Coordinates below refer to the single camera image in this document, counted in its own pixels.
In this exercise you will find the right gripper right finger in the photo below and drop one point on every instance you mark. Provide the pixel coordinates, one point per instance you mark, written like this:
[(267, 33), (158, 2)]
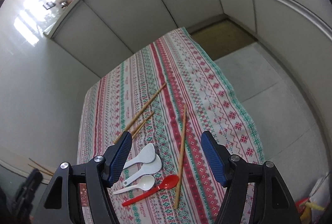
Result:
[(217, 156)]

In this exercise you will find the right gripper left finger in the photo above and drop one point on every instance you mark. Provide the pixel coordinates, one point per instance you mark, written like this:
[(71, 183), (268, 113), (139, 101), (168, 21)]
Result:
[(115, 158)]

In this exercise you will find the long wooden chopstick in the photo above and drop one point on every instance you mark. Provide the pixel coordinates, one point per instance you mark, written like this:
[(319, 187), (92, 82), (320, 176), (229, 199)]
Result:
[(144, 107)]

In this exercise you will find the white rice paddle lower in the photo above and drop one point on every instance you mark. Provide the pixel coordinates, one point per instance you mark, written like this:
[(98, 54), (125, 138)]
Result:
[(146, 169)]

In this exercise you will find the white soup spoon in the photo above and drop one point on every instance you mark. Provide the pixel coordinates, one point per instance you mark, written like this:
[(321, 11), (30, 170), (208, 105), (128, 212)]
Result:
[(144, 184)]

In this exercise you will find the short wooden chopstick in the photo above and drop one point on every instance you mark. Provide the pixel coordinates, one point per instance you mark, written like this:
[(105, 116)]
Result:
[(139, 129)]

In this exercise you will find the red plastic spoon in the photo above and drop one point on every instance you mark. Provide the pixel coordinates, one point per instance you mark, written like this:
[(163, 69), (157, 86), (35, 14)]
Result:
[(168, 183)]

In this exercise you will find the patterned red green tablecloth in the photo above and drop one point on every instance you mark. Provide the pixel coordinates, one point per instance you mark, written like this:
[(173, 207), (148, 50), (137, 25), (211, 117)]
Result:
[(192, 78)]

